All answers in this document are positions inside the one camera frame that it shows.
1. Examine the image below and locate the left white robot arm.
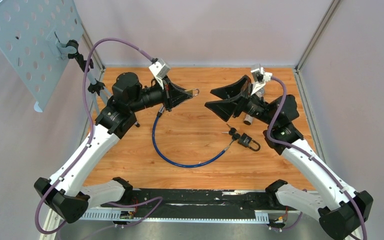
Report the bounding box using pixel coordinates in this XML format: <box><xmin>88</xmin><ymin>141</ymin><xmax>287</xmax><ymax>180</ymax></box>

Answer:
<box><xmin>34</xmin><ymin>72</ymin><xmax>195</xmax><ymax>224</ymax></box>

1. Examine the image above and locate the blue cable lock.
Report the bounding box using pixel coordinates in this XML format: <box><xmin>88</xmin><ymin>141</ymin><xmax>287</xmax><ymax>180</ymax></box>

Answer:
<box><xmin>151</xmin><ymin>105</ymin><xmax>231</xmax><ymax>169</ymax></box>

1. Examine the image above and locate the grey tripod stand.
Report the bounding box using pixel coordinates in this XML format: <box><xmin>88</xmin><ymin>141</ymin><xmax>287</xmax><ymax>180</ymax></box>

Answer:
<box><xmin>66</xmin><ymin>39</ymin><xmax>141</xmax><ymax>128</ymax></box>

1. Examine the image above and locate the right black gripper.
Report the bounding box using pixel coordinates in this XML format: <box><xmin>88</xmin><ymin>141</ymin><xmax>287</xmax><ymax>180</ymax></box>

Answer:
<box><xmin>204</xmin><ymin>75</ymin><xmax>276</xmax><ymax>127</ymax></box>

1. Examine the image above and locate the small brass padlock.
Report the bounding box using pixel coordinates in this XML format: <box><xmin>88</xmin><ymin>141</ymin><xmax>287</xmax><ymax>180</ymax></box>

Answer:
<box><xmin>186</xmin><ymin>88</ymin><xmax>200</xmax><ymax>97</ymax></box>

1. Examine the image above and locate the black padlock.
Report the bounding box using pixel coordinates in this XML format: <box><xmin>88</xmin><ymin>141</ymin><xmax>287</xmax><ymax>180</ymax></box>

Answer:
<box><xmin>238</xmin><ymin>133</ymin><xmax>261</xmax><ymax>152</ymax></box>

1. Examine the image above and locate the glittery silver cylinder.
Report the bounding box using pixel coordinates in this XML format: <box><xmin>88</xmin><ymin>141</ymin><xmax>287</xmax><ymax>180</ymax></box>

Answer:
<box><xmin>243</xmin><ymin>91</ymin><xmax>266</xmax><ymax>126</ymax></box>

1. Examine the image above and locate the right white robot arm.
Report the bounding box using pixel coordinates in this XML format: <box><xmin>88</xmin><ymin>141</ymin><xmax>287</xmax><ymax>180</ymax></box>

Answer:
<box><xmin>205</xmin><ymin>75</ymin><xmax>374</xmax><ymax>240</ymax></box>

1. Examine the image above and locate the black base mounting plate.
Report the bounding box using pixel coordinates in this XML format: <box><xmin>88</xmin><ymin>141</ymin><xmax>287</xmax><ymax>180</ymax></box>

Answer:
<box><xmin>116</xmin><ymin>188</ymin><xmax>292</xmax><ymax>220</ymax></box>

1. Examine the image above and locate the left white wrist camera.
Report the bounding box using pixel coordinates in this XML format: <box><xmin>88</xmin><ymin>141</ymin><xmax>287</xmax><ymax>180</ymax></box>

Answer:
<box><xmin>148</xmin><ymin>58</ymin><xmax>171</xmax><ymax>89</ymax></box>

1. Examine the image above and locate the perforated grey music stand plate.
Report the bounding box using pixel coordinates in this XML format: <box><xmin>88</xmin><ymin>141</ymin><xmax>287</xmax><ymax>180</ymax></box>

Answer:
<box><xmin>0</xmin><ymin>0</ymin><xmax>84</xmax><ymax>113</ymax></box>

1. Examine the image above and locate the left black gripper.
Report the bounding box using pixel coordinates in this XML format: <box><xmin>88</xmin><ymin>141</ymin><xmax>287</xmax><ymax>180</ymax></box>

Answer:
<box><xmin>129</xmin><ymin>74</ymin><xmax>193</xmax><ymax>113</ymax></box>

